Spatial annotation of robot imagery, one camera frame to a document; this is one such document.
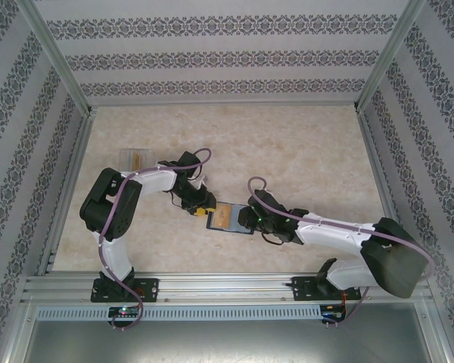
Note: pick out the blue folding card holder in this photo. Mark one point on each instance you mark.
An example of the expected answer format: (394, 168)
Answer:
(238, 221)

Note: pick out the aluminium mounting rail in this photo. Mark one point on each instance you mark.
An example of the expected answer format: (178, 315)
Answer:
(223, 287)

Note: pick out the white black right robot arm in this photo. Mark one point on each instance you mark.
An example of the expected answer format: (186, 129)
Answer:
(333, 234)

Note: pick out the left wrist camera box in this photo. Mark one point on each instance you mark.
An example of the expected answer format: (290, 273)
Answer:
(202, 183)

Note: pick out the aluminium frame front post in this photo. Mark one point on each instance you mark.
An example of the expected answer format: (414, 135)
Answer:
(437, 332)
(17, 340)

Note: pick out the grey sheet metal panel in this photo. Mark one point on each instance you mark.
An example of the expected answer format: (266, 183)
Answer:
(227, 344)

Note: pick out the orange credit card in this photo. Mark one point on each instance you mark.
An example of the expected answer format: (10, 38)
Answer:
(223, 216)
(138, 160)

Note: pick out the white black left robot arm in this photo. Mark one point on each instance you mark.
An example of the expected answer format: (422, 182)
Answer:
(155, 183)

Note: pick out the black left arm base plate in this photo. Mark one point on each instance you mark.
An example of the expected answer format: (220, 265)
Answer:
(147, 289)

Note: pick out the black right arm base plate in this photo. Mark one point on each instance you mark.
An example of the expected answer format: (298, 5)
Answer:
(302, 289)

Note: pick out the clear plastic card box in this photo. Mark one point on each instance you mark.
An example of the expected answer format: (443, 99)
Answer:
(128, 159)

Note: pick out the aluminium frame post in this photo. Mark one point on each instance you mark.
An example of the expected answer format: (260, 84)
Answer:
(437, 332)
(17, 340)
(393, 45)
(56, 49)

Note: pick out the aluminium frame side rail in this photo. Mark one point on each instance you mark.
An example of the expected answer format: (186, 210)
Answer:
(66, 189)
(386, 181)

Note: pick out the aluminium frame rear post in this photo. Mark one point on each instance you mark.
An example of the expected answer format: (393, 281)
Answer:
(393, 45)
(56, 49)

